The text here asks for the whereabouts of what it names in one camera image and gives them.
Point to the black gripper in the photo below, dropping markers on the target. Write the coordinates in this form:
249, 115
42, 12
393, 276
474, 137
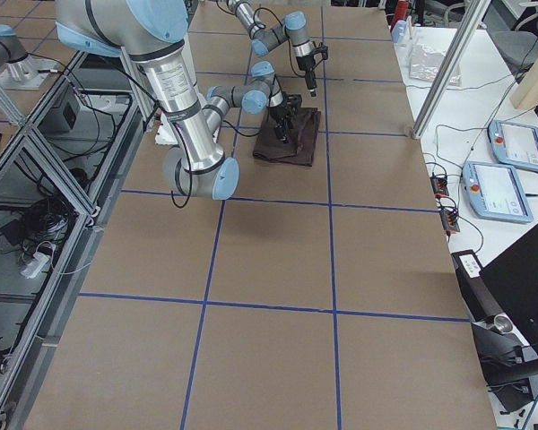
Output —
278, 116
307, 68

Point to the dark brown t-shirt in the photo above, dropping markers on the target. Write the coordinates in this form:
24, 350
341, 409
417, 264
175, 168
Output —
299, 149

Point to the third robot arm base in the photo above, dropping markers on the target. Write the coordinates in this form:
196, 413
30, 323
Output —
23, 71

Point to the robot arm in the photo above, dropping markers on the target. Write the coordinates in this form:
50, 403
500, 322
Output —
153, 34
267, 32

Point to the red cylinder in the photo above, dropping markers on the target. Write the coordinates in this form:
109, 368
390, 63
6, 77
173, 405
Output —
401, 10

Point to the clear plastic bag sheet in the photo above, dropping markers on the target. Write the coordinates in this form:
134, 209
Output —
423, 63

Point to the grey usb hub left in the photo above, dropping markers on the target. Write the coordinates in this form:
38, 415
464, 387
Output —
439, 185

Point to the grey usb hub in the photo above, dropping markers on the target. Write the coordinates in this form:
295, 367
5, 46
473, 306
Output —
439, 185
449, 220

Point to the grey usb hub right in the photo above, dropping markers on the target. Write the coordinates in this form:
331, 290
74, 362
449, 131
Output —
449, 220

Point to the blue teach pendant near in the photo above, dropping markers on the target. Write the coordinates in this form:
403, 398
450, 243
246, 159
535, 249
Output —
495, 192

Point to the blue teach pendant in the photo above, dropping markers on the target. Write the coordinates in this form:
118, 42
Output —
514, 144
495, 192

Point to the blue teach pendant far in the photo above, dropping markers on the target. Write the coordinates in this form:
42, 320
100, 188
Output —
514, 144

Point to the dark box with white label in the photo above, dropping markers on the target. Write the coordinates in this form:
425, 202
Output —
483, 307

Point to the black monitor on stand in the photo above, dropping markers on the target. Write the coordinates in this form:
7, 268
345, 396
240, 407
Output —
510, 369

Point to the aluminium frame post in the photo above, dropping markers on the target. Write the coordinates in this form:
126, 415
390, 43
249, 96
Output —
468, 26

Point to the aluminium frame rack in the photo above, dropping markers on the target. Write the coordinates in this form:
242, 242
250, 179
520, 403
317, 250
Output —
61, 168

